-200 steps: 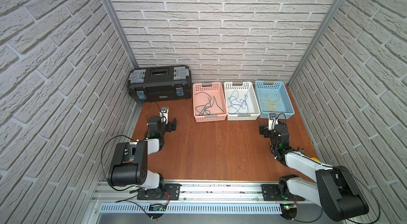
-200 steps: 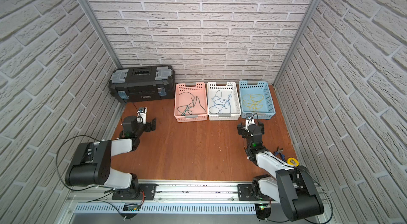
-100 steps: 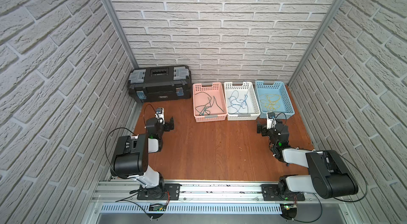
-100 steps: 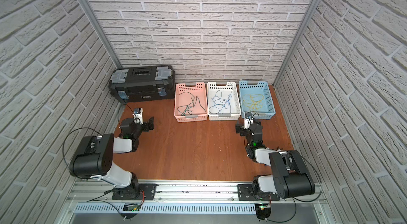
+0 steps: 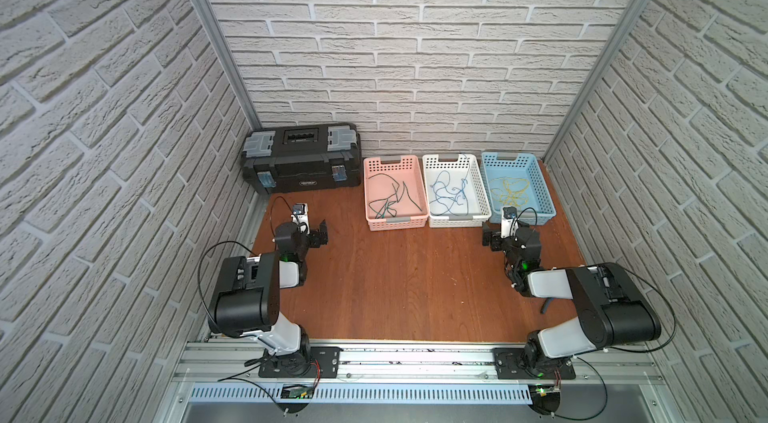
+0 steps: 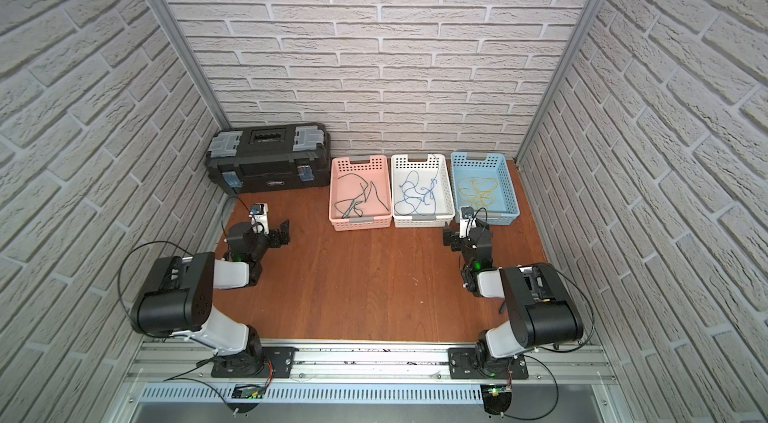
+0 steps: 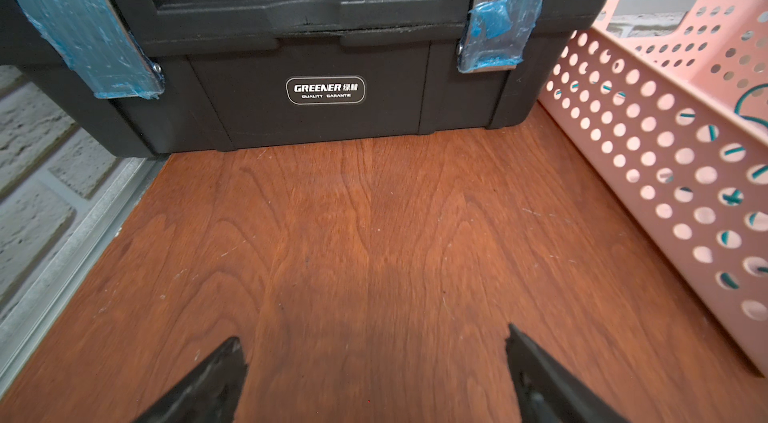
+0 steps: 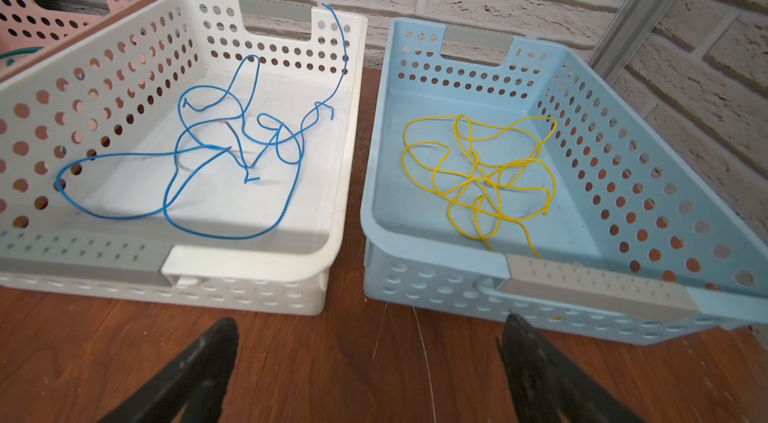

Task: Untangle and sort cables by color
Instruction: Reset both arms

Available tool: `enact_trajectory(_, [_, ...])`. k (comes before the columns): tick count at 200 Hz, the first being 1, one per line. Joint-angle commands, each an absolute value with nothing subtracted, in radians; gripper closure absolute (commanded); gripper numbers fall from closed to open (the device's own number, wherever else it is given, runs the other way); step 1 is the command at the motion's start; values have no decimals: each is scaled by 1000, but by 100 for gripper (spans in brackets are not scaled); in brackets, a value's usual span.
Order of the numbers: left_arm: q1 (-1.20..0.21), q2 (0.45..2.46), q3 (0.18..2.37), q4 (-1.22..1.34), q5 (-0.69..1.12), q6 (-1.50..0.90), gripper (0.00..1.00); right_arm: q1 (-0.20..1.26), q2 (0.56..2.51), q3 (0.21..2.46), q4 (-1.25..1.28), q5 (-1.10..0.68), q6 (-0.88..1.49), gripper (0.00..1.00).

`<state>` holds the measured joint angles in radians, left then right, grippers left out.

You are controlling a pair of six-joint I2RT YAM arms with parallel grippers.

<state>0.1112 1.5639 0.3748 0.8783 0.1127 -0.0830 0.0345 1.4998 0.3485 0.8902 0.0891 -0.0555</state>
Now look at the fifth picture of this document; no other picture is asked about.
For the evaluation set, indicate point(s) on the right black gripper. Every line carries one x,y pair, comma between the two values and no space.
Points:
497,238

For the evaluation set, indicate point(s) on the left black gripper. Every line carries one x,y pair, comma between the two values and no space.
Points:
318,234

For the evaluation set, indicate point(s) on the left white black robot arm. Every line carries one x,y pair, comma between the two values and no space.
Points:
245,302

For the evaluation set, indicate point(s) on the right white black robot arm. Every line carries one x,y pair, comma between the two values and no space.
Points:
610,309

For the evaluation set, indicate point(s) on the blue perforated basket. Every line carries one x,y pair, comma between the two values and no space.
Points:
516,180

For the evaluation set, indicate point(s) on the black plastic toolbox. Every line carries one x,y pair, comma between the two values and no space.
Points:
301,158

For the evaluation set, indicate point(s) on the white perforated basket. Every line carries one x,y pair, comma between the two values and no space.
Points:
455,191

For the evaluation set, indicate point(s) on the pink perforated basket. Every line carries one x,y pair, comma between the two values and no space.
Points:
395,196

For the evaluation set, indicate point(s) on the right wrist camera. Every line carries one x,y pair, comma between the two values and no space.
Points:
509,221

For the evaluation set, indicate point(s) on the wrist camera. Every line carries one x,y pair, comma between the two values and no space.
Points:
509,221
299,215

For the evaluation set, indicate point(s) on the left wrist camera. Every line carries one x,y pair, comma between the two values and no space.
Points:
299,215

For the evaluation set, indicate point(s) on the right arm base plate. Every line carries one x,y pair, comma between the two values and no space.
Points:
515,363

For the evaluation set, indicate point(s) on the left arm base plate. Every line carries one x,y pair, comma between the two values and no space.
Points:
321,360

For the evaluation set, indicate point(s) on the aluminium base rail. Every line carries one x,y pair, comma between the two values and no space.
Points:
401,372

